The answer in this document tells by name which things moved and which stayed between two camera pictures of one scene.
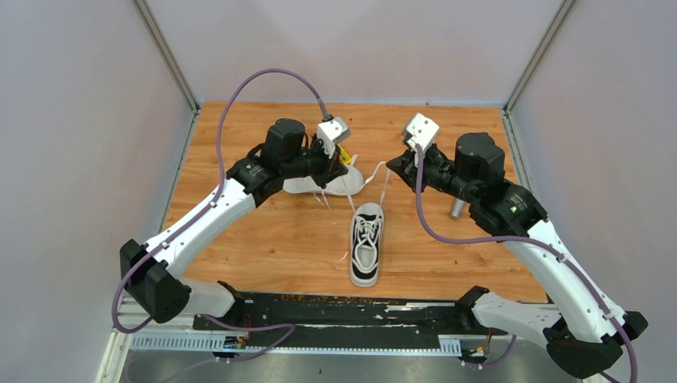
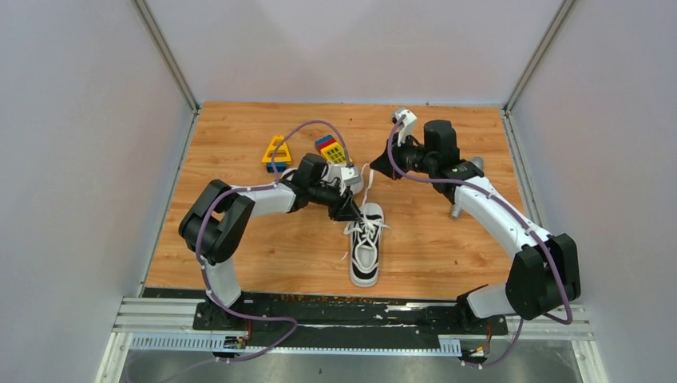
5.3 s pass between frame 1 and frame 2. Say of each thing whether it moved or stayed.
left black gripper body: moved
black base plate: stayed
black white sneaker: stayed
